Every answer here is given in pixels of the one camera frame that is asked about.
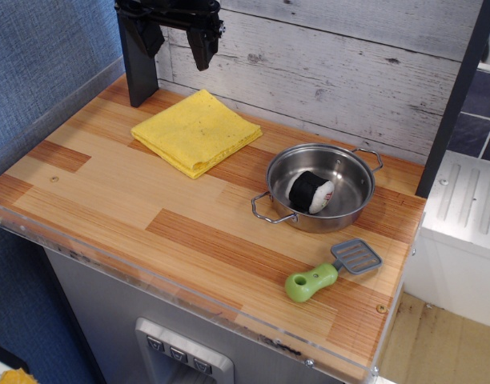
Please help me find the dark grey post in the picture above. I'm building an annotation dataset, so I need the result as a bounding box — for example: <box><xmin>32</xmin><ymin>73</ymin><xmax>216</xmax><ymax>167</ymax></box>
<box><xmin>116</xmin><ymin>6</ymin><xmax>159</xmax><ymax>107</ymax></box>
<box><xmin>416</xmin><ymin>0</ymin><xmax>490</xmax><ymax>198</ymax></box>

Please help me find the stainless steel pot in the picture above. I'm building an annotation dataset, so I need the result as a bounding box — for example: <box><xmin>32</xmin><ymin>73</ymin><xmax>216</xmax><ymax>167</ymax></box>
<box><xmin>251</xmin><ymin>143</ymin><xmax>384</xmax><ymax>233</ymax></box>

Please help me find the green grey toy spatula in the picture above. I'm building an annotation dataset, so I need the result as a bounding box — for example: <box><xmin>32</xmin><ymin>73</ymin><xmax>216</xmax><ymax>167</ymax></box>
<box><xmin>284</xmin><ymin>238</ymin><xmax>383</xmax><ymax>302</ymax></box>

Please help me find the clear acrylic table edge guard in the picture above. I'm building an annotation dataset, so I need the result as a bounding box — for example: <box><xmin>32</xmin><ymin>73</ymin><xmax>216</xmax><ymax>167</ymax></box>
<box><xmin>0</xmin><ymin>189</ymin><xmax>424</xmax><ymax>383</ymax></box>

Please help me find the plush sushi roll toy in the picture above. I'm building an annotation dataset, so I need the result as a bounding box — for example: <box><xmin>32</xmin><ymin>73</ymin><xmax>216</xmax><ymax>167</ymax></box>
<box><xmin>285</xmin><ymin>171</ymin><xmax>335</xmax><ymax>214</ymax></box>

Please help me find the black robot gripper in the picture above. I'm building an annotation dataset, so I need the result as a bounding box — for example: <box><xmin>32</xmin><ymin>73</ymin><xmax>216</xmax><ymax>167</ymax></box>
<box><xmin>114</xmin><ymin>1</ymin><xmax>225</xmax><ymax>71</ymax></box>

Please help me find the silver dispenser button panel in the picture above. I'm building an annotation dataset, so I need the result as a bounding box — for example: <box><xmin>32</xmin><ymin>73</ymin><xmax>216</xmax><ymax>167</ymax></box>
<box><xmin>135</xmin><ymin>318</ymin><xmax>235</xmax><ymax>383</ymax></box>

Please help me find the white grooved side counter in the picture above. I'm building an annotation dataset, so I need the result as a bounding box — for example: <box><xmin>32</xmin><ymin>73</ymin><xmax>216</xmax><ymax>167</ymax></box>
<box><xmin>404</xmin><ymin>151</ymin><xmax>490</xmax><ymax>326</ymax></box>

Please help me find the dark grey right post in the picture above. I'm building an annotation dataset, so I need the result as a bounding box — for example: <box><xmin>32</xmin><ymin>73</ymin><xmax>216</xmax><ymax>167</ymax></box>
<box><xmin>416</xmin><ymin>0</ymin><xmax>490</xmax><ymax>198</ymax></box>

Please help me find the yellow table cloth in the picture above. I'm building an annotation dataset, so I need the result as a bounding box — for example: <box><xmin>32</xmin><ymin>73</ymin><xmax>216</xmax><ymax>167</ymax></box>
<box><xmin>131</xmin><ymin>90</ymin><xmax>263</xmax><ymax>179</ymax></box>

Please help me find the yellow object bottom left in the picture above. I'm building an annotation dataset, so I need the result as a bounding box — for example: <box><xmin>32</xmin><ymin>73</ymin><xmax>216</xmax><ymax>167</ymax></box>
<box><xmin>0</xmin><ymin>369</ymin><xmax>38</xmax><ymax>384</ymax></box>

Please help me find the dark grey left post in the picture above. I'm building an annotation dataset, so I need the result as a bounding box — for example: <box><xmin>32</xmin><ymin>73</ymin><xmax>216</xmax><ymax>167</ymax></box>
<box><xmin>116</xmin><ymin>6</ymin><xmax>159</xmax><ymax>107</ymax></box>

